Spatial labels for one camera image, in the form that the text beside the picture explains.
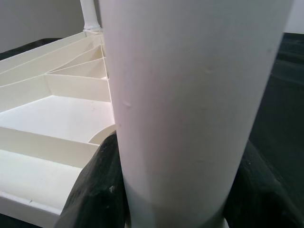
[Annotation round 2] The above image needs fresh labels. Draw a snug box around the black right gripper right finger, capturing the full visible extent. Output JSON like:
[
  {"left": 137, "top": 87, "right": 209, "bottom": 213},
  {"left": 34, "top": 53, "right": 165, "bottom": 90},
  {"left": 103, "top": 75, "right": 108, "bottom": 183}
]
[{"left": 223, "top": 140, "right": 304, "bottom": 228}]

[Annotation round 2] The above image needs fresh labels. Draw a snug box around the white plastic table leg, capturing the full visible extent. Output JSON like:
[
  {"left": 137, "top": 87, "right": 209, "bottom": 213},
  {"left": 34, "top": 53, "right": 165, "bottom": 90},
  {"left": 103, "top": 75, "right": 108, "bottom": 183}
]
[
  {"left": 98, "top": 0, "right": 294, "bottom": 228},
  {"left": 80, "top": 0, "right": 103, "bottom": 33}
]

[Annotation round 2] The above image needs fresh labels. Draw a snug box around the white plastic table top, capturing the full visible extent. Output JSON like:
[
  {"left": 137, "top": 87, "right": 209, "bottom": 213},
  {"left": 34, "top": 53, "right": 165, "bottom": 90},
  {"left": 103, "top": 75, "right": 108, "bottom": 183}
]
[{"left": 0, "top": 29, "right": 119, "bottom": 221}]

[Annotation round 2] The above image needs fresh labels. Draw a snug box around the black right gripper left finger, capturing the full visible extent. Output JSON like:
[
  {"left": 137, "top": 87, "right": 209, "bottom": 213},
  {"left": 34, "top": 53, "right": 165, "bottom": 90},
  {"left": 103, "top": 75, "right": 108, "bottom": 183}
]
[{"left": 54, "top": 129, "right": 130, "bottom": 228}]

